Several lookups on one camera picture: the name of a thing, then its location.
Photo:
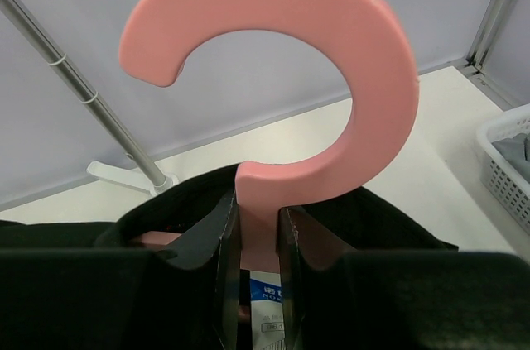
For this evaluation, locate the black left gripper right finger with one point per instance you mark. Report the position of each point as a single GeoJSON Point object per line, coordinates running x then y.
{"type": "Point", "coordinates": [338, 297]}

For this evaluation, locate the black shirt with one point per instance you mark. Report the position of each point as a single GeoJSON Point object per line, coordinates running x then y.
{"type": "Point", "coordinates": [174, 211]}

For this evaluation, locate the metal clothes rack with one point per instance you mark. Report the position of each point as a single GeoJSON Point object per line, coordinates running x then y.
{"type": "Point", "coordinates": [149, 178]}

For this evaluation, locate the pink plastic hanger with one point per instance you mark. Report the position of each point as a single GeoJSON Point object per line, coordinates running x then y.
{"type": "Point", "coordinates": [239, 59]}

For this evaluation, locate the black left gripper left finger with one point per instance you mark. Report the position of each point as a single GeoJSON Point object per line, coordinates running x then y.
{"type": "Point", "coordinates": [184, 296]}

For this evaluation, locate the grey shirt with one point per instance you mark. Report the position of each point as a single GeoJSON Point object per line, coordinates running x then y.
{"type": "Point", "coordinates": [515, 151]}

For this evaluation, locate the white plastic basket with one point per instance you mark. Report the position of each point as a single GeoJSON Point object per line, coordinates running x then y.
{"type": "Point", "coordinates": [497, 175]}

